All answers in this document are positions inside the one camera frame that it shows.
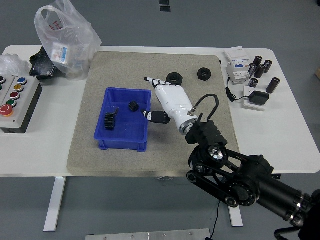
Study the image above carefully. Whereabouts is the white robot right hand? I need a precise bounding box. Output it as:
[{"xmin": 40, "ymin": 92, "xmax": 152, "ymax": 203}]
[{"xmin": 140, "ymin": 76, "xmax": 199, "ymax": 131}]

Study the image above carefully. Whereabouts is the small black gear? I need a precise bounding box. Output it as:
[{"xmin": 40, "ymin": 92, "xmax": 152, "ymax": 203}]
[{"xmin": 127, "ymin": 100, "xmax": 140, "ymax": 113}]

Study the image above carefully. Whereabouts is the large black gear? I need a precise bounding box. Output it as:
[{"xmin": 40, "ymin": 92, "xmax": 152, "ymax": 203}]
[{"xmin": 103, "ymin": 112, "xmax": 116, "ymax": 131}]

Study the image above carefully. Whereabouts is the large black hex nut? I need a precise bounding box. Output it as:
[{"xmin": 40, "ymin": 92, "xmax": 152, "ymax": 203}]
[{"xmin": 166, "ymin": 72, "xmax": 184, "ymax": 86}]

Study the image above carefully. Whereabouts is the small black hex nut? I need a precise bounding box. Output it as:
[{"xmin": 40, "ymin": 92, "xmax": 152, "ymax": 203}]
[{"xmin": 197, "ymin": 67, "xmax": 213, "ymax": 81}]

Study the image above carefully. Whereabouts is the blue plastic box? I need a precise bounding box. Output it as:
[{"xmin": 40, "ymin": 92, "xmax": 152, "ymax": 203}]
[{"xmin": 93, "ymin": 87, "xmax": 153, "ymax": 153}]

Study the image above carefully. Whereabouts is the grey push-button control box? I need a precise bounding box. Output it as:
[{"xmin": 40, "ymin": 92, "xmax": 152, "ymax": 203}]
[{"xmin": 0, "ymin": 74, "xmax": 43, "ymax": 134}]

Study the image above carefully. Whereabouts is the grey-brown mat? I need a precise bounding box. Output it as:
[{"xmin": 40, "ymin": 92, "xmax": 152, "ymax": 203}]
[{"xmin": 66, "ymin": 51, "xmax": 241, "ymax": 178}]

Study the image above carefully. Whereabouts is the white circuit breaker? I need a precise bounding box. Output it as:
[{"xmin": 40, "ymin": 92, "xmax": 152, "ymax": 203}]
[{"xmin": 226, "ymin": 59, "xmax": 252, "ymax": 85}]

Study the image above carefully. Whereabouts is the white flat board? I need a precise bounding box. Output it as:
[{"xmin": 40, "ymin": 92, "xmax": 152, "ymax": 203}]
[{"xmin": 241, "ymin": 86, "xmax": 270, "ymax": 111}]

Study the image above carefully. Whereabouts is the black power adapter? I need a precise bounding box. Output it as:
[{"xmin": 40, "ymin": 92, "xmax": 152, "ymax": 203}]
[{"xmin": 249, "ymin": 90, "xmax": 270, "ymax": 106}]

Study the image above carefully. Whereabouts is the translucent plastic bag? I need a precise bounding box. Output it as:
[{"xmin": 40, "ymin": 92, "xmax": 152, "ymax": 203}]
[{"xmin": 34, "ymin": 0, "xmax": 103, "ymax": 81}]

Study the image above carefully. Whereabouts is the white and blue carton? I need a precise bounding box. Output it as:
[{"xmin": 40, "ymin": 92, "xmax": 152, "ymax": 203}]
[{"xmin": 49, "ymin": 42, "xmax": 70, "ymax": 66}]

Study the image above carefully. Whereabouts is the white table leg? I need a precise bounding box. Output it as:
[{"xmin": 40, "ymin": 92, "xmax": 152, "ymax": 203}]
[
  {"xmin": 43, "ymin": 176, "xmax": 67, "ymax": 232},
  {"xmin": 228, "ymin": 206, "xmax": 244, "ymax": 228}
]

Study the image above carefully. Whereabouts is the black flat device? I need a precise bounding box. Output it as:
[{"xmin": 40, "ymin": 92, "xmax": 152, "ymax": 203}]
[{"xmin": 29, "ymin": 47, "xmax": 58, "ymax": 81}]

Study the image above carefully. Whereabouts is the silver metal plate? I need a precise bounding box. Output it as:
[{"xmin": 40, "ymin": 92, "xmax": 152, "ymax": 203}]
[{"xmin": 85, "ymin": 228, "xmax": 212, "ymax": 240}]

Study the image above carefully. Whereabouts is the crumpled clear plastic wrap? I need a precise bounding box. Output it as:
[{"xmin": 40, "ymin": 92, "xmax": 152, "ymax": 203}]
[{"xmin": 0, "ymin": 54, "xmax": 30, "ymax": 77}]

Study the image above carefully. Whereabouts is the red emergency stop button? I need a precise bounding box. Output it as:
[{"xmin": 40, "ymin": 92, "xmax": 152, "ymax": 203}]
[{"xmin": 0, "ymin": 104, "xmax": 14, "ymax": 117}]

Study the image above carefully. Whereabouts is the black plug and cord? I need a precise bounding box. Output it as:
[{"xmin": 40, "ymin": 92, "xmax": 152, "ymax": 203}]
[{"xmin": 225, "ymin": 77, "xmax": 251, "ymax": 102}]

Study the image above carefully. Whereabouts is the white wall switch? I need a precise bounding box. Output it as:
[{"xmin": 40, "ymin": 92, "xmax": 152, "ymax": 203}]
[{"xmin": 223, "ymin": 46, "xmax": 251, "ymax": 62}]

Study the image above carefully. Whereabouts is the black floor cable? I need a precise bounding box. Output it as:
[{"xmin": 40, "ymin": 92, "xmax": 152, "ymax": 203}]
[{"xmin": 209, "ymin": 199, "xmax": 222, "ymax": 240}]

